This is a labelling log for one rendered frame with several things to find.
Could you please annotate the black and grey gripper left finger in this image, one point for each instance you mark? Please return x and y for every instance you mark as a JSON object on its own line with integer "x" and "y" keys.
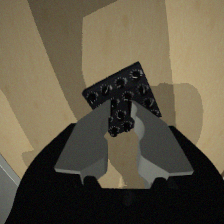
{"x": 80, "y": 150}

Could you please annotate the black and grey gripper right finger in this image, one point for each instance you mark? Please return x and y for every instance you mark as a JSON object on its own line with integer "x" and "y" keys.
{"x": 165, "y": 152}

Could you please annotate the black knob box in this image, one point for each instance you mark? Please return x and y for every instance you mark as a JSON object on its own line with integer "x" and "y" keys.
{"x": 112, "y": 87}

